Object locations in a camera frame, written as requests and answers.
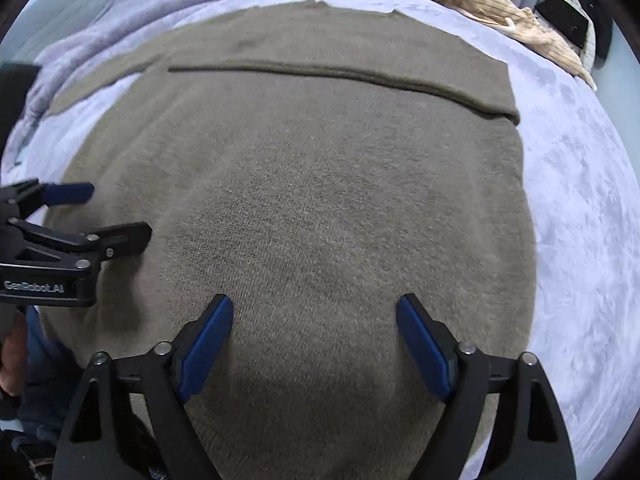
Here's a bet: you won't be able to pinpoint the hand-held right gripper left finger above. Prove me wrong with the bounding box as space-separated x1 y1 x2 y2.
52 294 235 480

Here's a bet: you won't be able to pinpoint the lavender fleece blanket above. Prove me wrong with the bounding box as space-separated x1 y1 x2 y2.
2 0 640 467

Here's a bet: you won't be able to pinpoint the black box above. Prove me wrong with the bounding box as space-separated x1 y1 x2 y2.
534 0 592 50

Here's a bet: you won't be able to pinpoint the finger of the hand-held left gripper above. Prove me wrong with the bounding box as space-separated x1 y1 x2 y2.
0 178 96 222
0 221 153 281

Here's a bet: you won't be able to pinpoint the person's blue jeans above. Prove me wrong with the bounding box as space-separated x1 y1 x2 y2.
14 305 168 480

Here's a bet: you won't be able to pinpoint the cream ribbed garment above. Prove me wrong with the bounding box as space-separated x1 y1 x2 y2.
397 0 598 92

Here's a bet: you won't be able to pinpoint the brown knit sweater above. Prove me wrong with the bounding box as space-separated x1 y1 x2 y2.
39 1 538 480

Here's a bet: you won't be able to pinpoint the person's left hand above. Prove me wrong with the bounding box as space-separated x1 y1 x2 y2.
0 310 29 397

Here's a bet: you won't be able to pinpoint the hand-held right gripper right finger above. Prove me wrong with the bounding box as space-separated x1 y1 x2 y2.
396 294 576 480

